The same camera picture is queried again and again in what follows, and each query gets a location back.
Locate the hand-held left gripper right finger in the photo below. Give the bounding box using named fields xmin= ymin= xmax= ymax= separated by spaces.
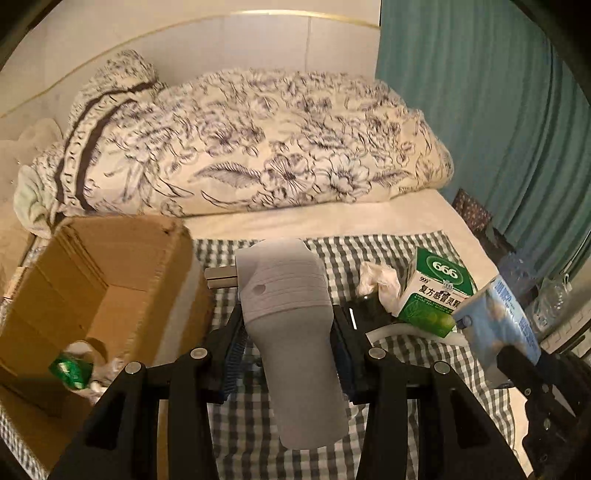
xmin=330 ymin=305 xmax=527 ymax=480

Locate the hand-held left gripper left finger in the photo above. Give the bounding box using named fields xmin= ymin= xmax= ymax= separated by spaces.
xmin=48 ymin=305 xmax=252 ymax=480

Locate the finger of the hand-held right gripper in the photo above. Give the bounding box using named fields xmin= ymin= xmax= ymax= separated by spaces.
xmin=496 ymin=344 xmax=564 ymax=407

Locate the blue and white tissue pack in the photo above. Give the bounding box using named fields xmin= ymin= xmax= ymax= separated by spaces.
xmin=452 ymin=274 xmax=543 ymax=388

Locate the green medicine box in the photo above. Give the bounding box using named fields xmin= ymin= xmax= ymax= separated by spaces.
xmin=394 ymin=247 xmax=476 ymax=340

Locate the brown cardboard box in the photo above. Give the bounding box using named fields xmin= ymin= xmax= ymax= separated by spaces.
xmin=0 ymin=215 xmax=215 ymax=467

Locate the white tissue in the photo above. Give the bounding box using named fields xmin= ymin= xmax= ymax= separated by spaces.
xmin=88 ymin=357 xmax=127 ymax=404
xmin=355 ymin=261 xmax=402 ymax=317

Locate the green wrapper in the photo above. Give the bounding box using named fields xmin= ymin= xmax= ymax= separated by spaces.
xmin=48 ymin=340 xmax=109 ymax=391

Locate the black flat object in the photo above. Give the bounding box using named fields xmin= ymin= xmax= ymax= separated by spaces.
xmin=344 ymin=298 xmax=398 ymax=342

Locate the white slotted plastic rack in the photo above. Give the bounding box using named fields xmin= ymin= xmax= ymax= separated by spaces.
xmin=540 ymin=309 xmax=591 ymax=356

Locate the green checked cloth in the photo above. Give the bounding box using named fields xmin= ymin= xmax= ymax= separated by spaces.
xmin=0 ymin=231 xmax=515 ymax=480

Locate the large clear plastic bottle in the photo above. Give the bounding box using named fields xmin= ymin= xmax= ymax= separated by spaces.
xmin=526 ymin=274 xmax=578 ymax=333

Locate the floral fabric bag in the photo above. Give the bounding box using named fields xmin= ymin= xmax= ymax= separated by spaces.
xmin=452 ymin=188 xmax=495 ymax=232

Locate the floral duvet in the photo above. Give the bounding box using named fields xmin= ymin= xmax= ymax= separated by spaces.
xmin=124 ymin=67 xmax=455 ymax=217

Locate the light green towel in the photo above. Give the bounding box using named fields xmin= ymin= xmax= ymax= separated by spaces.
xmin=13 ymin=164 xmax=65 ymax=238

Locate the teal curtain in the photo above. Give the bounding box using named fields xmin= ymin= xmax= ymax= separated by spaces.
xmin=375 ymin=0 xmax=591 ymax=287

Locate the floral pillow with brown stripes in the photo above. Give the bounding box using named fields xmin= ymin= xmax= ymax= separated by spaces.
xmin=28 ymin=50 xmax=169 ymax=222

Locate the cream tufted headboard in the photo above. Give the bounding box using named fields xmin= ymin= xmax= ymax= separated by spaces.
xmin=0 ymin=117 xmax=63 ymax=185

